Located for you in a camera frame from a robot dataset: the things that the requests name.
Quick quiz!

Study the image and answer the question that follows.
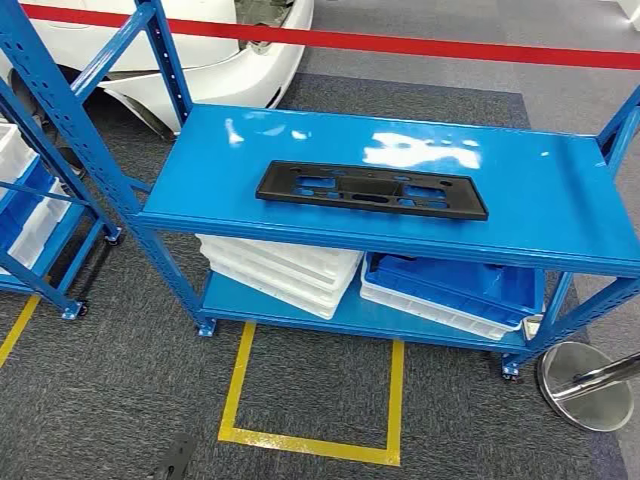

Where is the red barrier belt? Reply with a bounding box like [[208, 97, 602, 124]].
[[20, 3, 640, 71]]

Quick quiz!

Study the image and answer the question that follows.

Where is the white car body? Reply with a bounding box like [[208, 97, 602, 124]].
[[0, 0, 315, 140]]

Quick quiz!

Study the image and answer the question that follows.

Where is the blue plastic bin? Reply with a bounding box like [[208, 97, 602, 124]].
[[0, 158, 56, 250]]

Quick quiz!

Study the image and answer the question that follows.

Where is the long blue metal shelf rack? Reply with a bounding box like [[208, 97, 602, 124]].
[[0, 0, 640, 382]]

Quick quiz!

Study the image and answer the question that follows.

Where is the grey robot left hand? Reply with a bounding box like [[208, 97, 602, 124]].
[[149, 433, 198, 480]]

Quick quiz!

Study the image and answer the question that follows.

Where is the blue metal rack with bins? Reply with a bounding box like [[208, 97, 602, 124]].
[[0, 79, 124, 323]]

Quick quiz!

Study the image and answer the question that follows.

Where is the blue plastic tray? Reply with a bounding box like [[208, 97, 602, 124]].
[[364, 251, 546, 331]]

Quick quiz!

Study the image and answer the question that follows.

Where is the black plastic licence plate bracket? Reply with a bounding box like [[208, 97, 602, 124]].
[[254, 160, 490, 222]]

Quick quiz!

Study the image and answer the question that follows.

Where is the yellow floor tape strip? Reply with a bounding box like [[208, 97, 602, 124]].
[[0, 294, 41, 369]]

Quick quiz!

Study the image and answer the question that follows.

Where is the white plastic bin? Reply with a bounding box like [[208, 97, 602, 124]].
[[7, 178, 73, 273], [0, 122, 37, 190]]

